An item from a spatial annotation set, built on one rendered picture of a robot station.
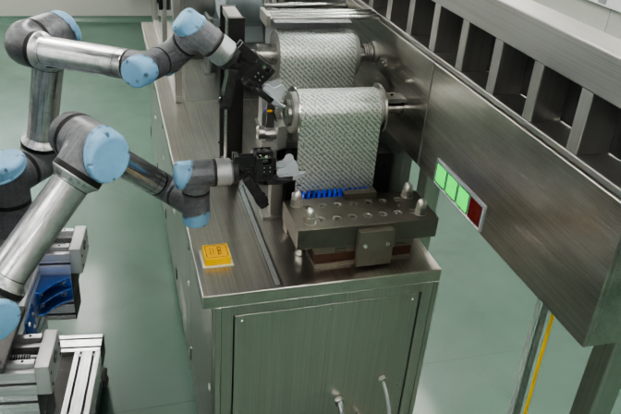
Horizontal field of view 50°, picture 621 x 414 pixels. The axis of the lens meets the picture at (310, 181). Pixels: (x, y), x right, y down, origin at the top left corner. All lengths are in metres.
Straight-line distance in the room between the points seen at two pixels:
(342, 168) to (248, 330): 0.52
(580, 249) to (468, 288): 2.12
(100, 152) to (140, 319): 1.64
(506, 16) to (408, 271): 0.74
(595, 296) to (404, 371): 0.92
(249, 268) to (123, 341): 1.26
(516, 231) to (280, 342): 0.73
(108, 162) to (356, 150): 0.71
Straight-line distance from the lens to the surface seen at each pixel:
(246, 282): 1.75
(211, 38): 1.70
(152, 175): 1.84
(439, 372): 2.91
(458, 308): 3.26
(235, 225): 1.98
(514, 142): 1.46
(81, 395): 2.45
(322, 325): 1.86
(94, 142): 1.50
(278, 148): 1.90
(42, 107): 2.07
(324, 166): 1.88
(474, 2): 1.61
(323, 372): 1.99
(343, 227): 1.76
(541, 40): 1.39
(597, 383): 1.62
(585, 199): 1.29
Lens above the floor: 1.96
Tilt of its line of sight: 28 degrees down
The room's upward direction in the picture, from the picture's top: 5 degrees clockwise
